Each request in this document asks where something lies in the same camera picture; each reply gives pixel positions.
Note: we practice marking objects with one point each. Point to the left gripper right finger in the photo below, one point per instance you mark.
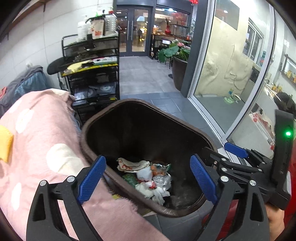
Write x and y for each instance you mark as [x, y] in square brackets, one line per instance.
[250, 221]

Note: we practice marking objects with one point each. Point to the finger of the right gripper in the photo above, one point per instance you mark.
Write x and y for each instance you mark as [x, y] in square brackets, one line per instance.
[236, 150]
[225, 166]

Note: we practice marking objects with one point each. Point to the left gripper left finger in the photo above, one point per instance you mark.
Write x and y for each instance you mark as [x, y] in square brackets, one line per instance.
[45, 221]

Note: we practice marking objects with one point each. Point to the clear plastic bag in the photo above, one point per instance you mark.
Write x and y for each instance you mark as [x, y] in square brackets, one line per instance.
[163, 181]

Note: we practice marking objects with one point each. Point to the white face mask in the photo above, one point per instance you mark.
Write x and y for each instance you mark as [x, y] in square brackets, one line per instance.
[148, 188]

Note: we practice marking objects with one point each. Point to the green white carton box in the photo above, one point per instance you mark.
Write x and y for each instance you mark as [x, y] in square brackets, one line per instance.
[131, 179]

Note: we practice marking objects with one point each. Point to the brown paper bag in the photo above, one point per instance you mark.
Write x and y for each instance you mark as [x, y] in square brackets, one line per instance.
[131, 167]

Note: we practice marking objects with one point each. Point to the dark brown trash bin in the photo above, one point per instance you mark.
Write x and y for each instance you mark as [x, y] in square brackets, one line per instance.
[135, 130]

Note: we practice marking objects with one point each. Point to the right hand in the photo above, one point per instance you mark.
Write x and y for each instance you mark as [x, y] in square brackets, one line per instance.
[276, 221]

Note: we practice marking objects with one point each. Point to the pink polka dot bedspread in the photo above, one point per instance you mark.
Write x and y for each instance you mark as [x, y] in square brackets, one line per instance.
[46, 147]

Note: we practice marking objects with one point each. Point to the potted green plant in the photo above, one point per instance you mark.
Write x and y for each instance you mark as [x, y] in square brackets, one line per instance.
[178, 54]

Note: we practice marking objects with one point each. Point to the black rolling utility cart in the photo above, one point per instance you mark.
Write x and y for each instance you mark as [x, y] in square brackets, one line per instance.
[90, 69]

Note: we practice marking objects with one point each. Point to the dark blue massage bed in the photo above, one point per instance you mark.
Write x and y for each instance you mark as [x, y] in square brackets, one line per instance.
[31, 79]

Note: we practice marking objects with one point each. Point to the glass double door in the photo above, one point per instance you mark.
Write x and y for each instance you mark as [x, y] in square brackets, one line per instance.
[134, 27]

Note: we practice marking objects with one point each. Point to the white bucket with red label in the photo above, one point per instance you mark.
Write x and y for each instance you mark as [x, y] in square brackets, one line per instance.
[97, 28]

